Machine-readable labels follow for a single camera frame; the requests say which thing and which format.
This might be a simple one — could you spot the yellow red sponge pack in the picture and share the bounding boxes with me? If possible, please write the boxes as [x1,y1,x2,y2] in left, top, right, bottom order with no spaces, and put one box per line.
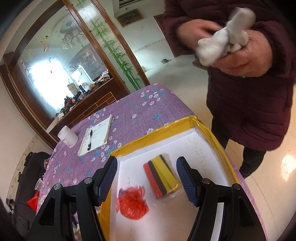
[143,155,181,199]

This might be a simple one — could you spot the white cloth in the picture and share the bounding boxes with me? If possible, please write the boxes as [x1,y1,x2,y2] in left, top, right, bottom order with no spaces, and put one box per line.
[196,8,256,67]

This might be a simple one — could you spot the person left hand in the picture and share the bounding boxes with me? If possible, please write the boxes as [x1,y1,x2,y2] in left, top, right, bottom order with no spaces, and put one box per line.
[212,30,273,77]

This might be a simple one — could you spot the person right hand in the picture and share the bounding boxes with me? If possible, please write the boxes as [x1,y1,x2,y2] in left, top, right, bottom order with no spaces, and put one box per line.
[176,19,222,50]

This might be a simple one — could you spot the clear plastic cup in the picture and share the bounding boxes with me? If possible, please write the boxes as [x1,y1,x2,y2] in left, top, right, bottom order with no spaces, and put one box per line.
[35,178,50,205]

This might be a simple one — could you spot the red plastic bag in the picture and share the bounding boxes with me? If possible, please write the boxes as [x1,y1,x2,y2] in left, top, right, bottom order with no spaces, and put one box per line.
[27,191,40,212]

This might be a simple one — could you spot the black backpack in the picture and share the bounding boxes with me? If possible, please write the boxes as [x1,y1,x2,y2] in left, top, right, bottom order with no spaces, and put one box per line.
[6,152,51,237]

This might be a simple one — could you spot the purple floral tablecloth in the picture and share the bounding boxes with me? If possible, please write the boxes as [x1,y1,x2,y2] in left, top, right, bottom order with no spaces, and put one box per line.
[34,83,269,241]

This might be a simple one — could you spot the black pen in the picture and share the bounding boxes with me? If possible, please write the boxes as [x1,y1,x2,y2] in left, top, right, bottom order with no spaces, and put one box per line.
[87,130,93,151]

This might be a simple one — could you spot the white plastic jar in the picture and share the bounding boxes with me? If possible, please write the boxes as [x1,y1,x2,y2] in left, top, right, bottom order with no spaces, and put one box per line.
[58,126,78,148]

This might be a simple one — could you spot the yellow taped foam box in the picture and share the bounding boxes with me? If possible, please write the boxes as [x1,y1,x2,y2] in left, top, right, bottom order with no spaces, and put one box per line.
[99,116,238,240]

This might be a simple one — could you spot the white notepad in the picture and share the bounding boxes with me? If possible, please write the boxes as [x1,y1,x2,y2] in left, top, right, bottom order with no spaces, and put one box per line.
[78,115,113,157]

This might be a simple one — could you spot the person in maroon jacket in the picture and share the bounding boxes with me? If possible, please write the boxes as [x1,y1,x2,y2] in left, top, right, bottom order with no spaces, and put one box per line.
[164,1,295,178]

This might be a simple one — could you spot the framed wall picture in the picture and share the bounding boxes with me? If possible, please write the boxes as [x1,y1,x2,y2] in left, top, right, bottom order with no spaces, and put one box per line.
[116,9,144,28]

